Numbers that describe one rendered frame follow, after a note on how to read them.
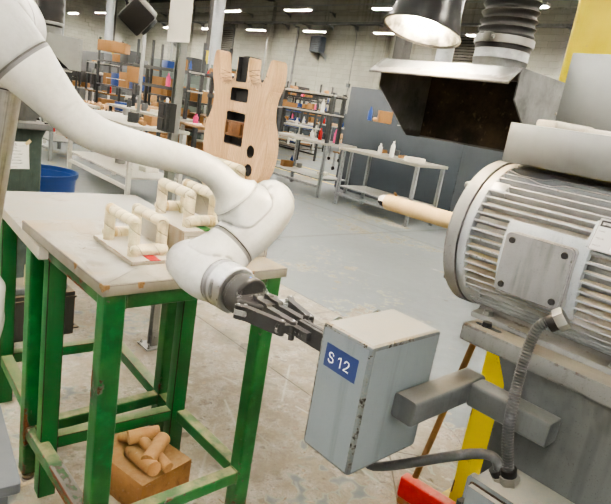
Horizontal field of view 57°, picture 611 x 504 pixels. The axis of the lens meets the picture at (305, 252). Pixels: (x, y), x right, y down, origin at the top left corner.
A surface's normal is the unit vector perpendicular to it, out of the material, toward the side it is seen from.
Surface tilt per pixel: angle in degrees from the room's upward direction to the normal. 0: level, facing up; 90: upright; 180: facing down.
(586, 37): 90
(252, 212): 75
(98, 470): 90
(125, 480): 90
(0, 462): 0
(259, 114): 90
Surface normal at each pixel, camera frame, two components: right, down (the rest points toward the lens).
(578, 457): -0.73, 0.05
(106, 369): 0.66, 0.29
